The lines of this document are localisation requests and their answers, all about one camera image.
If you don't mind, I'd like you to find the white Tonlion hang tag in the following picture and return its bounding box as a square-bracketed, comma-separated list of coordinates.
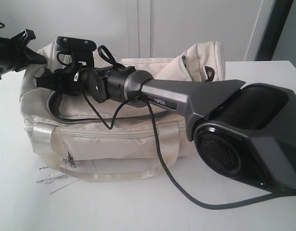
[33, 156, 64, 182]

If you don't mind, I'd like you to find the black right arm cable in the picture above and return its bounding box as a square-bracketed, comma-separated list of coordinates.
[56, 44, 296, 210]

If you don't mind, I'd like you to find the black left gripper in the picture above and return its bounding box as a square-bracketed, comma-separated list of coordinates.
[0, 29, 47, 79]

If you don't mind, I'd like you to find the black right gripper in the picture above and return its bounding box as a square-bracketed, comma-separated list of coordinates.
[36, 64, 90, 96]

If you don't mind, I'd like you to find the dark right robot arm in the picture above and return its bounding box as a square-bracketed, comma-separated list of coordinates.
[36, 66, 296, 192]

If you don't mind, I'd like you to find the cream fabric duffel bag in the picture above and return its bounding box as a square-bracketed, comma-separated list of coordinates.
[19, 40, 227, 182]

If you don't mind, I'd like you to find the white rear hang tag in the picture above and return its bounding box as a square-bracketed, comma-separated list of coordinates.
[47, 178, 78, 194]

